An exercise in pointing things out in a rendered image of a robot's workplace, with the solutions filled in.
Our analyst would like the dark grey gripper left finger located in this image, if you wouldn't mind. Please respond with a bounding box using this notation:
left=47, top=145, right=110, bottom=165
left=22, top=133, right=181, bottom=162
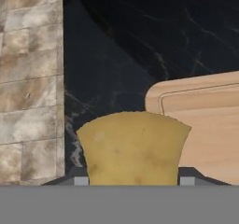
left=41, top=166, right=91, bottom=187

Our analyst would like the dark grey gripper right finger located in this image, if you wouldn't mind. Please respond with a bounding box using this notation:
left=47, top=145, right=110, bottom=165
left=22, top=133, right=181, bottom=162
left=177, top=166, right=232, bottom=187

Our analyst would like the yellow sponge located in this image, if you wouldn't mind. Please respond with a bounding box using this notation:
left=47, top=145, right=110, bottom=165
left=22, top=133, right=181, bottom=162
left=76, top=110, right=192, bottom=187

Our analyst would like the light wooden cutting board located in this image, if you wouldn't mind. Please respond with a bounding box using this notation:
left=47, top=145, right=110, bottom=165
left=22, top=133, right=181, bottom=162
left=144, top=71, right=239, bottom=186

